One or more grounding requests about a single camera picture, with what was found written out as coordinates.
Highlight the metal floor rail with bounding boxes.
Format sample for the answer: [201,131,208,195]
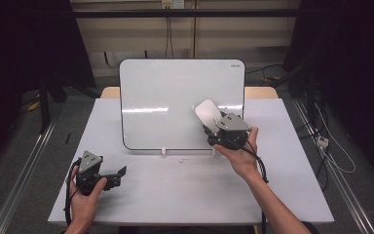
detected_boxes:
[0,120,57,234]
[291,98,374,234]

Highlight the black hanging wall cables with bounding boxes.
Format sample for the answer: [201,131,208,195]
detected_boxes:
[164,16,175,59]

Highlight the white wall socket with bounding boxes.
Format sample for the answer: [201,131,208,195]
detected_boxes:
[161,0,185,10]

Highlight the black curtain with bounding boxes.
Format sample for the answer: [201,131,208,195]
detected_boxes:
[0,0,96,172]
[281,0,374,186]

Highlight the person's left hand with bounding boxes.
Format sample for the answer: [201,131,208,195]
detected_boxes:
[66,166,108,227]

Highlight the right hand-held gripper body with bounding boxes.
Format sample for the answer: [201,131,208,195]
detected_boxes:
[206,112,252,151]

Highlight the white floor cable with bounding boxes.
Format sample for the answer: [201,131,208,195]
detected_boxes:
[314,102,357,175]

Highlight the black floor cable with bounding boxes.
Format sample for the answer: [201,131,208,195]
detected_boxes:
[245,63,284,75]

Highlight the white power strip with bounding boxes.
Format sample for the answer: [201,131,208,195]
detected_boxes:
[316,136,330,149]

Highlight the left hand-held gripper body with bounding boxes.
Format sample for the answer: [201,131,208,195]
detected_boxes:
[76,150,123,196]

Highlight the white whiteboard with black rim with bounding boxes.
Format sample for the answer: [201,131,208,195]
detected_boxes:
[119,58,246,152]

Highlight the black metal stand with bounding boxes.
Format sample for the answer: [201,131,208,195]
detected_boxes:
[38,74,66,135]

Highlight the person's right hand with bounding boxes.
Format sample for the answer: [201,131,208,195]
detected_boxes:
[213,126,261,181]

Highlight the black horizontal metal bar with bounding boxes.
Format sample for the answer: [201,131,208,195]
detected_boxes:
[72,9,301,19]

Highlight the thin vertical wall pipe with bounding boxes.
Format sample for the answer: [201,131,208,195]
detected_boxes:
[192,0,199,59]

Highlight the white rounded whiteboard eraser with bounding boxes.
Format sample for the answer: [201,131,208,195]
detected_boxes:
[194,98,224,135]

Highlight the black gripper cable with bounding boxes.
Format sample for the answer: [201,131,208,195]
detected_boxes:
[207,130,271,234]
[63,158,83,227]

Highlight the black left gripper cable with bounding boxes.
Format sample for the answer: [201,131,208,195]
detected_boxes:
[63,158,83,227]

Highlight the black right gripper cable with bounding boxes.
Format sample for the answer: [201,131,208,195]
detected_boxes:
[207,130,271,234]

